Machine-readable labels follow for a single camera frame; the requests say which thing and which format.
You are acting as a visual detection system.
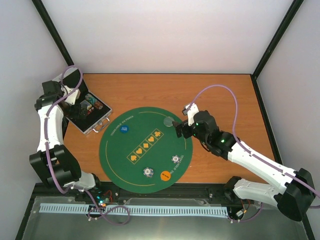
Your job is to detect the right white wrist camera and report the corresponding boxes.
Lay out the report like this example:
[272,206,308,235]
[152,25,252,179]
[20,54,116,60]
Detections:
[182,103,199,127]

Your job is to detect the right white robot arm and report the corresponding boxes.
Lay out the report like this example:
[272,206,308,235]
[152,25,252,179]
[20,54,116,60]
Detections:
[172,110,316,222]

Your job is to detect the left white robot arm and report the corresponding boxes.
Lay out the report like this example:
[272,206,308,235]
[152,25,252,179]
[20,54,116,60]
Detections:
[29,80,104,202]

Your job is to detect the clear round dealer button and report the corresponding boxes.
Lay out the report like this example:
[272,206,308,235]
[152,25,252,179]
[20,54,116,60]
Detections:
[163,116,175,127]

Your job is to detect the round green poker mat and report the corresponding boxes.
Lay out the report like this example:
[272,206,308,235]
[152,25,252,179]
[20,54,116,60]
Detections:
[99,107,193,194]

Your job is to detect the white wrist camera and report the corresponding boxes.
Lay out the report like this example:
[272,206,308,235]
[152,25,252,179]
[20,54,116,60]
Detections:
[182,103,199,127]
[63,86,81,105]

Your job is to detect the blue small blind button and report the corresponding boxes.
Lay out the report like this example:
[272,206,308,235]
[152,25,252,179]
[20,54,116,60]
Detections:
[120,124,130,134]

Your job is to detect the orange big blind button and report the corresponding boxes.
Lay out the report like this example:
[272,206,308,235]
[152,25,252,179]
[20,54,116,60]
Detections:
[160,170,171,182]

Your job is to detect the white blue chip stack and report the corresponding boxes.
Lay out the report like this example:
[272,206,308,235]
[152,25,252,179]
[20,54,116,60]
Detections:
[143,167,154,178]
[171,155,181,164]

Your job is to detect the aluminium poker case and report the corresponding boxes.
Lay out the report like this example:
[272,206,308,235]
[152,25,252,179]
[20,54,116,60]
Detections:
[43,67,113,135]

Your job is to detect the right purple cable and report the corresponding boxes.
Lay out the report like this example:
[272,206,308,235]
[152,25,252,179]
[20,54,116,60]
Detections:
[186,84,320,223]

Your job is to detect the poker chips in case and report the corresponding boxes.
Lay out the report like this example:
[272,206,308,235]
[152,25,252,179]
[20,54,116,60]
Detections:
[80,93,104,117]

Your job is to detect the light blue slotted cable duct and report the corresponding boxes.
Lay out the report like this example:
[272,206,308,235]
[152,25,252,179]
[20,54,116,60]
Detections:
[38,203,228,218]

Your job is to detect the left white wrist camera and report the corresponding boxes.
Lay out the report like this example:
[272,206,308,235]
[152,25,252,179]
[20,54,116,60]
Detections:
[63,86,81,105]

